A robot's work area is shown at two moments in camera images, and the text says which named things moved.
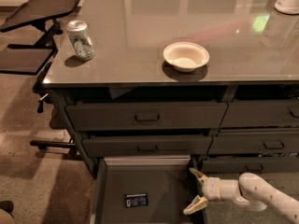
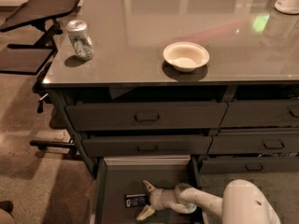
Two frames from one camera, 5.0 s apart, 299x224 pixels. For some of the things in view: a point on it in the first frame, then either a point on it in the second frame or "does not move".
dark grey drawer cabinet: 204,71 does not move
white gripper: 211,189 → 156,199
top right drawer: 262,113 does not move
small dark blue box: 136,201 does not move
